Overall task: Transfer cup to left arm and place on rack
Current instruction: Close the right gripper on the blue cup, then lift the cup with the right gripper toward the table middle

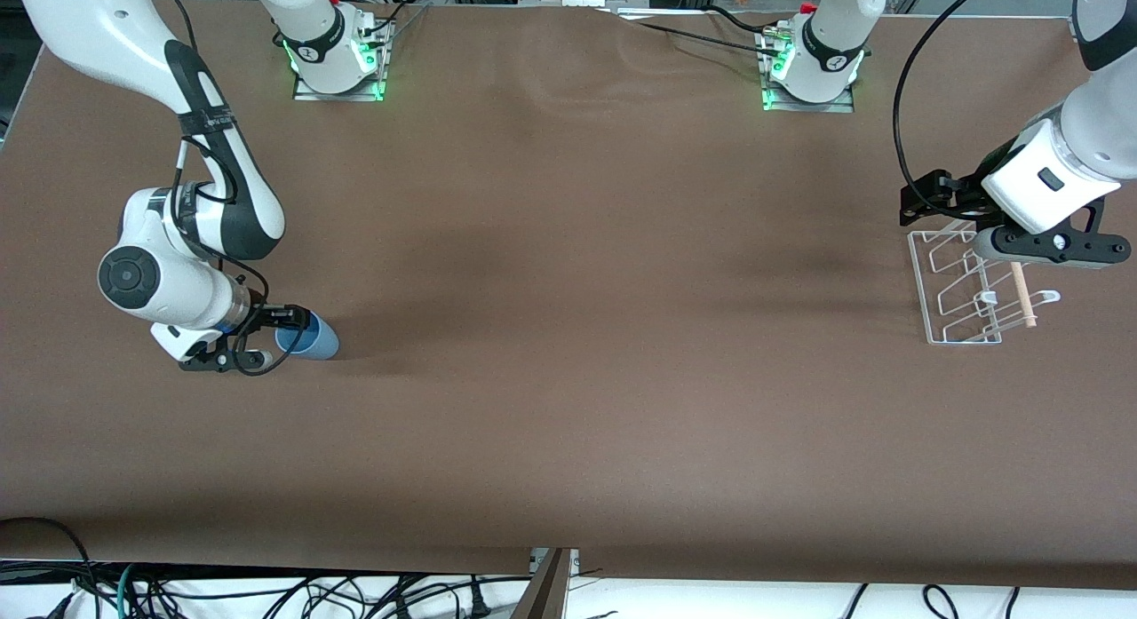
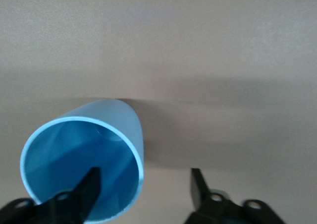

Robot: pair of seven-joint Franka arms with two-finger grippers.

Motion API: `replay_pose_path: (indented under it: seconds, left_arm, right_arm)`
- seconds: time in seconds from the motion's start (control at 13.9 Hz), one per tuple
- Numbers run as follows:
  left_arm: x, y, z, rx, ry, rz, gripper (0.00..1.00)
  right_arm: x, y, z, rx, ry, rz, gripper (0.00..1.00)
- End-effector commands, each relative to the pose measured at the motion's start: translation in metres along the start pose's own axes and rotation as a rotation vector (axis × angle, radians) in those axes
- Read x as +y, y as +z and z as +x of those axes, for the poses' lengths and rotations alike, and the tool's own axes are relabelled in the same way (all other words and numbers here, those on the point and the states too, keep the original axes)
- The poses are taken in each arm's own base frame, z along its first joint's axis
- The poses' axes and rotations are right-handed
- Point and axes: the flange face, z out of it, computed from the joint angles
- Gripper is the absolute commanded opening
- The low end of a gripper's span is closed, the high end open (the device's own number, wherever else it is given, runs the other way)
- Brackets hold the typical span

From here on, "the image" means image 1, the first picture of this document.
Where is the blue plastic cup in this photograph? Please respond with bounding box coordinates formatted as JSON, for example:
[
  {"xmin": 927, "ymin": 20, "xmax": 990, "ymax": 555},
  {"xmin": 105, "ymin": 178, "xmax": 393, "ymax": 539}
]
[{"xmin": 274, "ymin": 313, "xmax": 341, "ymax": 361}]

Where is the brown table cover sheet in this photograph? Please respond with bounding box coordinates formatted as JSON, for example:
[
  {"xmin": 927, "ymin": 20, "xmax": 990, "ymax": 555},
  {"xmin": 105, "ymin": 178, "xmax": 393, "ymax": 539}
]
[{"xmin": 0, "ymin": 0, "xmax": 1137, "ymax": 591}]

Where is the grey table support beam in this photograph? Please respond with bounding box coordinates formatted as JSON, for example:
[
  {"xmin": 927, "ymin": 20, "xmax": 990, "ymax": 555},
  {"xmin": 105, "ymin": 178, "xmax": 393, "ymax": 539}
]
[{"xmin": 511, "ymin": 548, "xmax": 571, "ymax": 619}]

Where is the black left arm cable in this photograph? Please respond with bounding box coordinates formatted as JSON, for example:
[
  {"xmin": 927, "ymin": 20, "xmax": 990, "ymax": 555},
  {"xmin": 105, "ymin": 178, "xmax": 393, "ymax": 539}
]
[{"xmin": 893, "ymin": 0, "xmax": 1003, "ymax": 202}]

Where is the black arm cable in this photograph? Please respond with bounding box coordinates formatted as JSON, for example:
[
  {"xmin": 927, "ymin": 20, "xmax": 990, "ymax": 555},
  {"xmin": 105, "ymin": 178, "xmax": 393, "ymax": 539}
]
[
  {"xmin": 893, "ymin": 0, "xmax": 1003, "ymax": 202},
  {"xmin": 155, "ymin": 0, "xmax": 296, "ymax": 377}
]

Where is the wooden rack handle rod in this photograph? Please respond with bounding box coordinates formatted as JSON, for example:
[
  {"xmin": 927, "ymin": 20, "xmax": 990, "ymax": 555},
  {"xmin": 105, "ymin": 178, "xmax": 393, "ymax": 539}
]
[{"xmin": 1011, "ymin": 262, "xmax": 1038, "ymax": 329}]

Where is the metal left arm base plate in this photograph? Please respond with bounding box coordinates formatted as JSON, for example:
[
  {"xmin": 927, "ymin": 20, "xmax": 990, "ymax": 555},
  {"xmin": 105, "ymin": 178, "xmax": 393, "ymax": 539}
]
[{"xmin": 761, "ymin": 26, "xmax": 856, "ymax": 114}]

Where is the white wire cup rack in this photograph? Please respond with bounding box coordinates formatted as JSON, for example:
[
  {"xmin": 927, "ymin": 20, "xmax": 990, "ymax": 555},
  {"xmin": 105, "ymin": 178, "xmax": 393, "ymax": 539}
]
[{"xmin": 908, "ymin": 228, "xmax": 1062, "ymax": 346}]

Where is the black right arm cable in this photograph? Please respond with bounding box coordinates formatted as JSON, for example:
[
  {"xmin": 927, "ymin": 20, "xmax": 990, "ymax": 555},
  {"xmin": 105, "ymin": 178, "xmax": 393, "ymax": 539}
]
[{"xmin": 155, "ymin": 0, "xmax": 296, "ymax": 377}]

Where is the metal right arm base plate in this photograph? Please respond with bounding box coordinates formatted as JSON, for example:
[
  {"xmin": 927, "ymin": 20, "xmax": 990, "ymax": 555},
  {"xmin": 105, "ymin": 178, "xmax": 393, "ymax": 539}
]
[{"xmin": 293, "ymin": 15, "xmax": 389, "ymax": 103}]

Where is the short black table cable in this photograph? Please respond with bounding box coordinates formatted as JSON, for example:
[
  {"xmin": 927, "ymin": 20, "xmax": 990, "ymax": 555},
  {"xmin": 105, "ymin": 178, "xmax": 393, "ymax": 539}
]
[{"xmin": 706, "ymin": 4, "xmax": 787, "ymax": 36}]

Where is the thick black floor cable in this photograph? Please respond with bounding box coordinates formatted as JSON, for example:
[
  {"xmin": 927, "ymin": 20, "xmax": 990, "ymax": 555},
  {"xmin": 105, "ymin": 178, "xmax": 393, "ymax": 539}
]
[{"xmin": 0, "ymin": 516, "xmax": 95, "ymax": 602}]

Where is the long black table cable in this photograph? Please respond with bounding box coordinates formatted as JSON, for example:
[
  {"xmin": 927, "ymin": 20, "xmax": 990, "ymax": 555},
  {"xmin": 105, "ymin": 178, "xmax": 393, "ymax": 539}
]
[{"xmin": 613, "ymin": 11, "xmax": 783, "ymax": 60}]

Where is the teal cable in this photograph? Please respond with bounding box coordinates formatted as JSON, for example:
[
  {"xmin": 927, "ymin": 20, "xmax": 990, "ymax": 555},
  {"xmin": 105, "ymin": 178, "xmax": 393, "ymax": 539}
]
[{"xmin": 115, "ymin": 563, "xmax": 143, "ymax": 619}]

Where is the black base cable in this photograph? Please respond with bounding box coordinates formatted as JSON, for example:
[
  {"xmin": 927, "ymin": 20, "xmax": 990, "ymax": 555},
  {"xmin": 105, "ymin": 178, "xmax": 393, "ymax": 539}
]
[{"xmin": 360, "ymin": 0, "xmax": 432, "ymax": 43}]

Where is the small metal bracket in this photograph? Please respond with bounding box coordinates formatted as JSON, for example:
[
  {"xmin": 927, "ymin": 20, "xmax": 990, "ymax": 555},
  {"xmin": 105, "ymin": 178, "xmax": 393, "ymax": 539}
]
[{"xmin": 530, "ymin": 548, "xmax": 580, "ymax": 577}]

